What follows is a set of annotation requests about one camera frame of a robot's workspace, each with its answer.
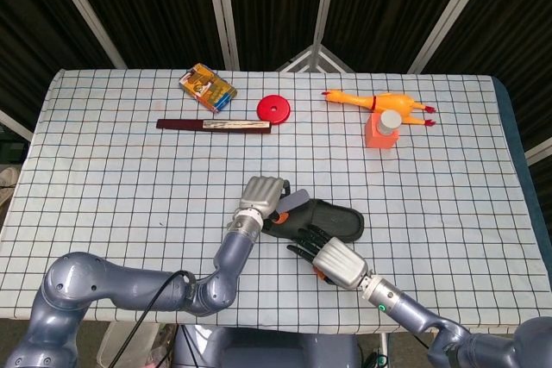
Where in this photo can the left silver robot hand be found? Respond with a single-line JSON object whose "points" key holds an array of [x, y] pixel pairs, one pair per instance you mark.
{"points": [[261, 192]]}

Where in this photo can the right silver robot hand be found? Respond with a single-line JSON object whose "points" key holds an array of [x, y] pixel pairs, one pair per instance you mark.
{"points": [[340, 262]]}

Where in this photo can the grey cleaning brush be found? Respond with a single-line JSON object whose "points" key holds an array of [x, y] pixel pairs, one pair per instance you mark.
{"points": [[295, 201]]}

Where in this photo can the black slipper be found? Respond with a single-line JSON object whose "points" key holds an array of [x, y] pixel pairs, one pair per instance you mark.
{"points": [[340, 221]]}

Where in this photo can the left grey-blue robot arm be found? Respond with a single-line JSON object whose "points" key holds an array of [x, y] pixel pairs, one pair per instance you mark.
{"points": [[129, 290]]}

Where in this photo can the red round disc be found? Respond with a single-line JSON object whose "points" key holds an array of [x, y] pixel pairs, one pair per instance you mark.
{"points": [[274, 108]]}

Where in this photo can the dark red flat ruler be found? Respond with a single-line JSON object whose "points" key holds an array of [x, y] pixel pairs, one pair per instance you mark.
{"points": [[181, 124]]}

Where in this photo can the grey robot torso base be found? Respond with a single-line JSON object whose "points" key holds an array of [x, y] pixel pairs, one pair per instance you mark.
{"points": [[267, 348]]}

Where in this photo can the colourful printed card box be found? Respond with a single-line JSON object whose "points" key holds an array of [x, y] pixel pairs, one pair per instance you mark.
{"points": [[209, 88]]}

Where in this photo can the orange bottle with white cap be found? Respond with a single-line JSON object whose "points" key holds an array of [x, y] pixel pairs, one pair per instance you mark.
{"points": [[375, 137]]}

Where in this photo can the white black-checked tablecloth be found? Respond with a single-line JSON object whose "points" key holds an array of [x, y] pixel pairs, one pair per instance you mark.
{"points": [[129, 195]]}

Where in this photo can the yellow rubber chicken toy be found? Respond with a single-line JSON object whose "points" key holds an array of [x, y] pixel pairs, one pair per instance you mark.
{"points": [[392, 101]]}

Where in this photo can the white partition foot frame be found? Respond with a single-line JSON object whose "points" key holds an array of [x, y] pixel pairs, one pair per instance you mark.
{"points": [[315, 60]]}

